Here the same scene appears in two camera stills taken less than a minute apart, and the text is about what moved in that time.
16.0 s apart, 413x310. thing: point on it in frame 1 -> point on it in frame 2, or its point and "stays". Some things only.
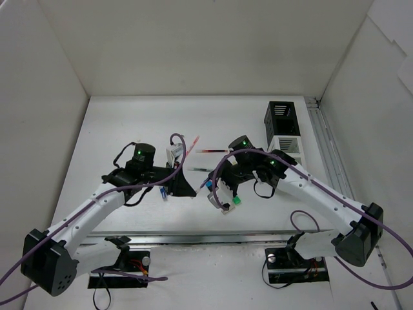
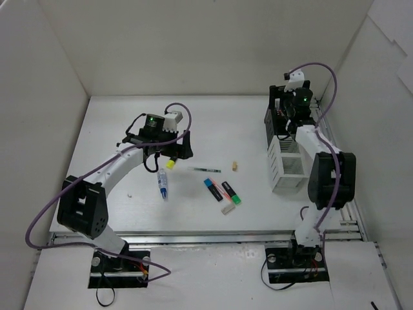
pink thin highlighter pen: x=194 y=142 -> x=277 y=106
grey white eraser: x=226 y=211 stays
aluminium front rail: x=246 y=239 stays
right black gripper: x=218 y=176 -> x=275 y=105
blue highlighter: x=209 y=185 stays
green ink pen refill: x=199 y=169 stays
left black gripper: x=175 y=182 -> x=174 y=148
